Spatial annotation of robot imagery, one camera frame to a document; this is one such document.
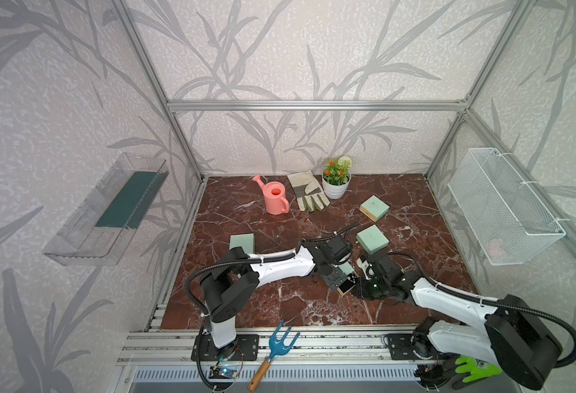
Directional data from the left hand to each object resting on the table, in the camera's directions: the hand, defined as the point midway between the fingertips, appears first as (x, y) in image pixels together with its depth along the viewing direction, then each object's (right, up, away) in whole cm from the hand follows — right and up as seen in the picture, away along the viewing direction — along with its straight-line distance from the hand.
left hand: (331, 271), depth 86 cm
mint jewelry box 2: (+21, +22, +19) cm, 36 cm away
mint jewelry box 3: (+17, +10, +9) cm, 22 cm away
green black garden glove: (+38, -22, -18) cm, 47 cm away
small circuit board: (-34, -25, -15) cm, 45 cm away
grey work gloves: (-7, +27, +26) cm, 38 cm away
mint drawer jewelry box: (+7, -4, -1) cm, 8 cm away
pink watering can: (-22, +28, +13) cm, 38 cm away
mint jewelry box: (-33, +9, +9) cm, 35 cm away
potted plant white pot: (+4, +35, +15) cm, 38 cm away
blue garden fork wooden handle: (-19, -20, -12) cm, 30 cm away
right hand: (+6, -6, -2) cm, 9 cm away
